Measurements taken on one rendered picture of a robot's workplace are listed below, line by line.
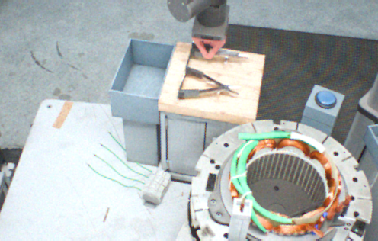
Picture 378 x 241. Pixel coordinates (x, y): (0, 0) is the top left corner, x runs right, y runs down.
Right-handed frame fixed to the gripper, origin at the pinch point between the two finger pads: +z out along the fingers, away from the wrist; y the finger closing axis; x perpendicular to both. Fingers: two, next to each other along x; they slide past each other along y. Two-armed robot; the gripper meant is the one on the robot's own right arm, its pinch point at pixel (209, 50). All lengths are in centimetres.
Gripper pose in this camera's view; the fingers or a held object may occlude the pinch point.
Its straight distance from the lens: 115.6
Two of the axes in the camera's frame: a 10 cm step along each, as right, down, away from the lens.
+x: 9.8, 1.5, -1.0
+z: -0.2, 6.3, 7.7
